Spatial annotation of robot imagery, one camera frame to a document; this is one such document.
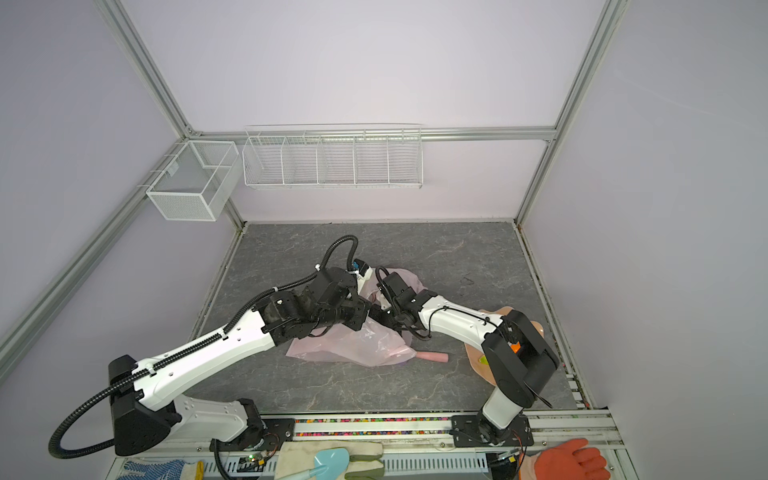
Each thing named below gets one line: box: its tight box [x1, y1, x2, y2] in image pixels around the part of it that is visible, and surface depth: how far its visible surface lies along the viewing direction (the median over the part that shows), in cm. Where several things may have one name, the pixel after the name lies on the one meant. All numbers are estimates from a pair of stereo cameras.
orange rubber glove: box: [535, 438, 611, 480], surface depth 70 cm
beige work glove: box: [275, 441, 385, 480], surface depth 71 cm
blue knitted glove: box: [116, 459, 186, 480], surface depth 70 cm
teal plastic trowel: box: [274, 441, 372, 480], surface depth 72 cm
